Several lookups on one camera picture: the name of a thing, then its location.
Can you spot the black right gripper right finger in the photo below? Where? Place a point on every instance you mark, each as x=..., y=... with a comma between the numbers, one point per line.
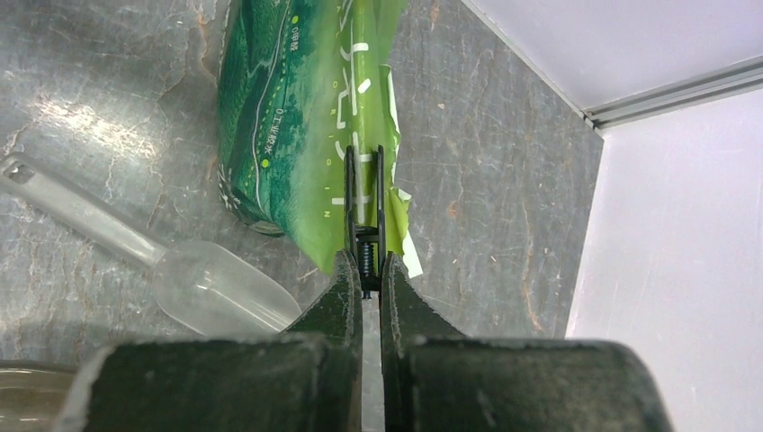
x=438, y=379

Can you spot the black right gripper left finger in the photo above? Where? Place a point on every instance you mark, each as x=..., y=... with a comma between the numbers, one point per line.
x=306, y=378

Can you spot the clear plastic scoop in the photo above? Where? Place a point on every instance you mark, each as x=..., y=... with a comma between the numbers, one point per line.
x=200, y=284

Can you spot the black bag clip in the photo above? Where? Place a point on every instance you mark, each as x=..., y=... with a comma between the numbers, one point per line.
x=365, y=218

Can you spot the brown translucent litter box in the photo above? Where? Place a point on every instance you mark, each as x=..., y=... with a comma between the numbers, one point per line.
x=32, y=393

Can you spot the green cat litter bag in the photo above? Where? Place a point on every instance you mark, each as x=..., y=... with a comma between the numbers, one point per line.
x=300, y=81

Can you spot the aluminium frame post right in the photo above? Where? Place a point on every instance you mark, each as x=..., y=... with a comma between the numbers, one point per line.
x=736, y=79

